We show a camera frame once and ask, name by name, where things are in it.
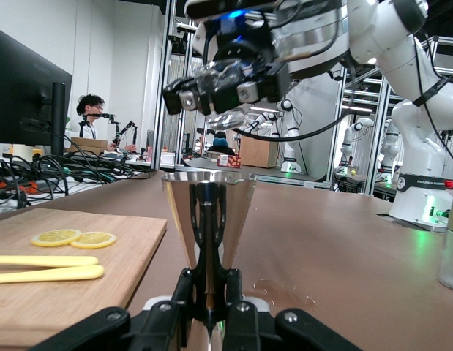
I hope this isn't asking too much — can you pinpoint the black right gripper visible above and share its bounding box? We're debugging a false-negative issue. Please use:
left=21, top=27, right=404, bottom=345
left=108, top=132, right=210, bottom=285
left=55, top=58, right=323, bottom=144
left=162, top=13, right=297, bottom=116

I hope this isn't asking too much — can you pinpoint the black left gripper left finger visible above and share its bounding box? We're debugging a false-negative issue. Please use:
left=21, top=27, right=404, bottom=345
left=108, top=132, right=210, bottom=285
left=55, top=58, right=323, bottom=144
left=28, top=268, right=195, bottom=351

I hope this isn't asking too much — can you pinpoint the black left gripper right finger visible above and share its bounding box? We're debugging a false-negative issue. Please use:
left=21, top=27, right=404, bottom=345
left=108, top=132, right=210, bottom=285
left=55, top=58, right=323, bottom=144
left=225, top=268, right=363, bottom=351

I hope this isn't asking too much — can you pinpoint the steel double cone jigger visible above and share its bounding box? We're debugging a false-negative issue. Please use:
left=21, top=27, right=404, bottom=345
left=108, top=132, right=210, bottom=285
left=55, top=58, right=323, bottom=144
left=160, top=171, right=260, bottom=351

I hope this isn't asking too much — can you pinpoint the wooden crate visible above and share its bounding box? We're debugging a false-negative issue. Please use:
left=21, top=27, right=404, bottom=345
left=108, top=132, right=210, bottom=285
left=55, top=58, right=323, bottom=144
left=238, top=134, right=281, bottom=170

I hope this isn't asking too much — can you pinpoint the wooden cutting board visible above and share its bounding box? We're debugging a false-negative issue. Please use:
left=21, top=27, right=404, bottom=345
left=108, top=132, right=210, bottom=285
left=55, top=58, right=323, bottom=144
left=0, top=207, right=169, bottom=351

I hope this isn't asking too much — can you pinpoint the lemon slice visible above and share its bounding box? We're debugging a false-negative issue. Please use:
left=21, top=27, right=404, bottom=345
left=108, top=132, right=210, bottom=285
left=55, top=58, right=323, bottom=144
left=30, top=228, right=83, bottom=248
left=70, top=231, right=118, bottom=251

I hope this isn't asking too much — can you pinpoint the yellow plastic knife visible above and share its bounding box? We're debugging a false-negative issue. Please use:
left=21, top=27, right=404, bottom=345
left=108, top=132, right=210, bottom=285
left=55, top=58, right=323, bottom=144
left=0, top=264, right=106, bottom=286

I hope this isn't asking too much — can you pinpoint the brown table cover sheet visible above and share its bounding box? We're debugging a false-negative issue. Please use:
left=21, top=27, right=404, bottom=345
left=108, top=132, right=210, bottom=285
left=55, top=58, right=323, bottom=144
left=0, top=170, right=453, bottom=351

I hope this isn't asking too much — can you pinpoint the seated person with glasses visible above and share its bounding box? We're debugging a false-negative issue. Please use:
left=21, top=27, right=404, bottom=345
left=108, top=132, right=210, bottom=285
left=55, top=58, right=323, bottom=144
left=75, top=93, right=140, bottom=155

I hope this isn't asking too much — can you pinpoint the small cardboard box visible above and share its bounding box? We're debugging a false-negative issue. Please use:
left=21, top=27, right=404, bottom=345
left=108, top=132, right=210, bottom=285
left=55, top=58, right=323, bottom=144
left=70, top=136, right=109, bottom=155

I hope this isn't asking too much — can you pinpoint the black computer monitor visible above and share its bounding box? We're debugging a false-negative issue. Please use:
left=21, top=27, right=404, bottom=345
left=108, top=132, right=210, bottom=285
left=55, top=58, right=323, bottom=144
left=0, top=24, right=74, bottom=159

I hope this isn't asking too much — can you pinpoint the green sleeved glass bottle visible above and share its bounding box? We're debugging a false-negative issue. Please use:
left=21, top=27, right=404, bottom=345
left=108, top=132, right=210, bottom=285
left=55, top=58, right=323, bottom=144
left=435, top=208, right=453, bottom=294

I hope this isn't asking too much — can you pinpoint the aluminium frame post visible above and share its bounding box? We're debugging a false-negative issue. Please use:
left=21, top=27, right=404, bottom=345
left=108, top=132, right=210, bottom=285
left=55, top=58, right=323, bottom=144
left=151, top=0, right=178, bottom=173

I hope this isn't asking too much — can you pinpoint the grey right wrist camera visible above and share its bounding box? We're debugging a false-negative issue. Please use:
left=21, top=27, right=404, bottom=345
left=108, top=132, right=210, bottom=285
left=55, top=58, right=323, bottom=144
left=183, top=0, right=282, bottom=20

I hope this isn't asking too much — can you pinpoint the black right camera cable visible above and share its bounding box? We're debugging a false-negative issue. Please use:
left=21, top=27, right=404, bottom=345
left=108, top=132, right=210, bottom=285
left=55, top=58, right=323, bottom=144
left=232, top=101, right=351, bottom=143

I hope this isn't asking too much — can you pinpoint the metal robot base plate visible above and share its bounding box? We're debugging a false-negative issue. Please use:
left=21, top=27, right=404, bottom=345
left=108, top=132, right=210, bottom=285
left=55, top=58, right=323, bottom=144
left=375, top=211, right=449, bottom=233

